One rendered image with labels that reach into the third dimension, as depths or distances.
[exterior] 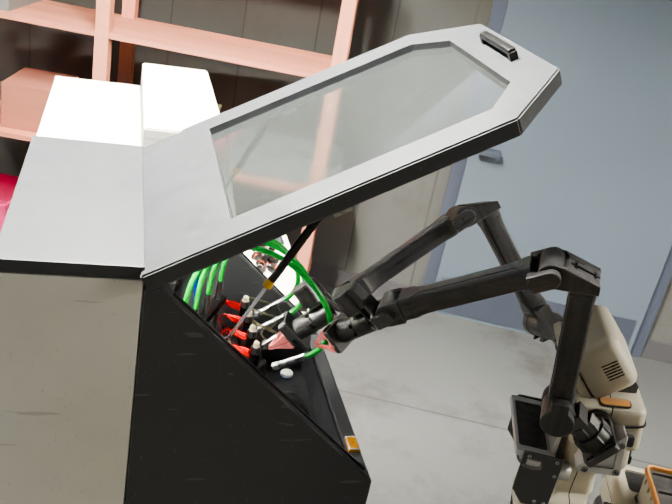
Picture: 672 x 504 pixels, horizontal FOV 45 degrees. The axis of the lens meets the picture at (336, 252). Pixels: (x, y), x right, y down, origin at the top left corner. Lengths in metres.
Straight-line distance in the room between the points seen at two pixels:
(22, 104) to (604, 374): 3.13
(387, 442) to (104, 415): 2.13
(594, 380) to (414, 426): 1.94
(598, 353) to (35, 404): 1.27
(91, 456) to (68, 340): 0.30
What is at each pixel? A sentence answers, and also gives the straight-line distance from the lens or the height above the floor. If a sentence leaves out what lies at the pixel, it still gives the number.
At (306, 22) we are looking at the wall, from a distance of 4.51.
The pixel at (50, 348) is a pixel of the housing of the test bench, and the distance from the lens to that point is 1.74.
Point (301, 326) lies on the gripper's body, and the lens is 2.11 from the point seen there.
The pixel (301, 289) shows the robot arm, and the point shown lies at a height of 1.30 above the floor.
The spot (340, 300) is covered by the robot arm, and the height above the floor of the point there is 1.38.
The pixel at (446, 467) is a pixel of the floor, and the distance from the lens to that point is 3.74.
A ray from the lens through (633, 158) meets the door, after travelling 4.64.
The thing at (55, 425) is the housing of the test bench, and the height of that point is 1.11.
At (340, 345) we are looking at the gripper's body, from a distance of 1.96.
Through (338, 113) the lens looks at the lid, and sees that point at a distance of 2.01.
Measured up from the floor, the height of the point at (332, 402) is 0.95.
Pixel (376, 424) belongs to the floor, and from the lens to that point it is 3.86.
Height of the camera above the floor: 2.26
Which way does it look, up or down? 25 degrees down
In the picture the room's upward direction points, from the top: 11 degrees clockwise
